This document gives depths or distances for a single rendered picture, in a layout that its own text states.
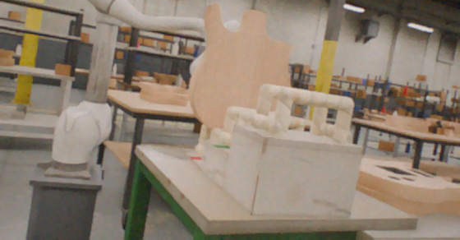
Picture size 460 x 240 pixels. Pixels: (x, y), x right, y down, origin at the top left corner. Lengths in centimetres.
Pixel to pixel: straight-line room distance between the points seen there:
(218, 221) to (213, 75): 49
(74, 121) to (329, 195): 102
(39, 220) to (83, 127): 39
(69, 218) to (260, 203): 95
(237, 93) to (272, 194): 42
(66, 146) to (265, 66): 85
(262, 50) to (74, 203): 94
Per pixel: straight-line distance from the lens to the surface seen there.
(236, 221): 79
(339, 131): 93
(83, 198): 157
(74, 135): 154
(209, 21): 111
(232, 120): 103
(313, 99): 85
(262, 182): 82
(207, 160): 104
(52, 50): 1181
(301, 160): 85
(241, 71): 115
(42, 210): 159
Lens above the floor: 122
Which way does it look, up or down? 3 degrees down
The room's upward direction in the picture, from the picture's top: 9 degrees clockwise
